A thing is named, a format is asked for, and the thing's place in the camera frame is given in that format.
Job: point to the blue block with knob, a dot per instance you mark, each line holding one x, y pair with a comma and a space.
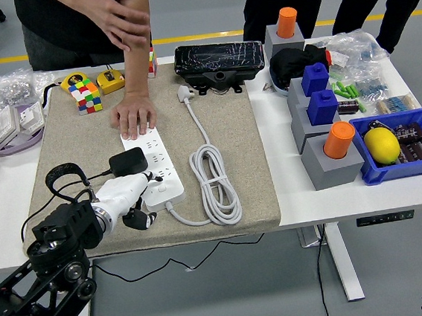
322, 108
314, 81

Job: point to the clear bag of screws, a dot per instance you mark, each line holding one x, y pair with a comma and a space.
14, 91

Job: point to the orange cylinder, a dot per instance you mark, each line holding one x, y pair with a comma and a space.
338, 140
287, 21

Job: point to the grey box under table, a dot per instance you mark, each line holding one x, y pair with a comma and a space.
308, 238

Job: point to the purple tray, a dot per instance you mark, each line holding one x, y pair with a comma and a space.
12, 149

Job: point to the person's left hand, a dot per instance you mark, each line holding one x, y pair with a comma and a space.
133, 113

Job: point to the grey block with socket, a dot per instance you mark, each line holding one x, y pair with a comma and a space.
297, 39
301, 127
294, 94
332, 174

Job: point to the yellow lemon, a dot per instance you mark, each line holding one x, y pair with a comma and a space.
381, 145

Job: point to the white socket box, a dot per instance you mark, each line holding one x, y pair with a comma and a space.
2, 125
31, 115

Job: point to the white power strip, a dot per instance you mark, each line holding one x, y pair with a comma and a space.
169, 192

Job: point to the black cloth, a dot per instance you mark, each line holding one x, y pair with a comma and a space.
288, 64

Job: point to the colourful puzzle cube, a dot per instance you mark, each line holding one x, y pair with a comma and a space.
87, 99
153, 64

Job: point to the light blue dish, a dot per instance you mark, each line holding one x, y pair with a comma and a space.
281, 90

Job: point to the clear bag of resistors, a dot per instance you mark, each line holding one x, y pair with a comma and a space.
396, 104

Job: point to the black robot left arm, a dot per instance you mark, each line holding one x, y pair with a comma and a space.
61, 232

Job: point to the black wrapped case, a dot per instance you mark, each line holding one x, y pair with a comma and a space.
220, 60

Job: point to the person's right hand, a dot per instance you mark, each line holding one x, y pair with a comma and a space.
118, 13

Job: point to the small clear bag blue parts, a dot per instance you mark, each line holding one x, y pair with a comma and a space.
370, 84

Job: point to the grey-brown mat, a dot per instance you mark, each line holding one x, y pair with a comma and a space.
256, 183

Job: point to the round yellow tape measure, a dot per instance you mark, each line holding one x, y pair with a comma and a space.
72, 81

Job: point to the green plastic anchor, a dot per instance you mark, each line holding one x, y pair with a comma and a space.
354, 91
361, 106
337, 89
347, 90
335, 75

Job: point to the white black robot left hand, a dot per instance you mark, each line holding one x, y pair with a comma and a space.
121, 196

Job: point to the small black clip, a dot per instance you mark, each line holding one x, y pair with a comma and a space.
374, 126

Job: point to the square yellow tape measure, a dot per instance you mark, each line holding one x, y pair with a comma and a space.
110, 81

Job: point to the black plug adapter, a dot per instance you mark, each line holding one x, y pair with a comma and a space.
127, 161

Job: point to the black table control panel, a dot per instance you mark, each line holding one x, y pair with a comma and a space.
385, 218

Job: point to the large clear bag blue parts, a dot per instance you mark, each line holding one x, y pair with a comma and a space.
369, 51

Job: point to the blue plastic bin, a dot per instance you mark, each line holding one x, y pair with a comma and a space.
395, 172

